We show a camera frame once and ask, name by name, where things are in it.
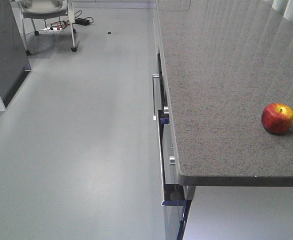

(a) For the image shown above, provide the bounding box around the red yellow apple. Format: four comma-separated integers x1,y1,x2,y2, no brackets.
261,103,293,134

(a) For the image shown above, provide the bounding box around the dark grey fridge body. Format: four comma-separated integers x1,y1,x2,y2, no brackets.
0,0,31,112

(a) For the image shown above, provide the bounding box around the grey granite kitchen island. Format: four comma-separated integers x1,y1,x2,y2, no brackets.
157,0,293,240

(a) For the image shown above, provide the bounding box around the black power adapter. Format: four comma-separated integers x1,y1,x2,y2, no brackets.
75,18,90,26

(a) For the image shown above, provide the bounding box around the white power strip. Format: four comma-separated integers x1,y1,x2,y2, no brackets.
43,27,64,33

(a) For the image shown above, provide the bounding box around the white rolling office chair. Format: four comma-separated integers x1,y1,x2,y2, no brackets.
15,0,77,56

